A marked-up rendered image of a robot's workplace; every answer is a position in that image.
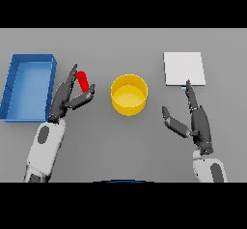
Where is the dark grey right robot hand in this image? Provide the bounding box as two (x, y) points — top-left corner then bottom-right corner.
(161, 79), (214, 156)

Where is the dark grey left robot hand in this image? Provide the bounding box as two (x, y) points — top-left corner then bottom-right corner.
(47, 63), (96, 125)

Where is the red beaker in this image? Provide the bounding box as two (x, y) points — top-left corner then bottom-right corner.
(75, 71), (90, 94)

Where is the pale square measuring scale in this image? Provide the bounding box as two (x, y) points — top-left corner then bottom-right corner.
(162, 51), (206, 88)

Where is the yellow bowl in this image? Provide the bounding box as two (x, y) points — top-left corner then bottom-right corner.
(110, 73), (150, 117)

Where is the blue tray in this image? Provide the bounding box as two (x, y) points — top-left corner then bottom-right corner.
(0, 53), (58, 124)

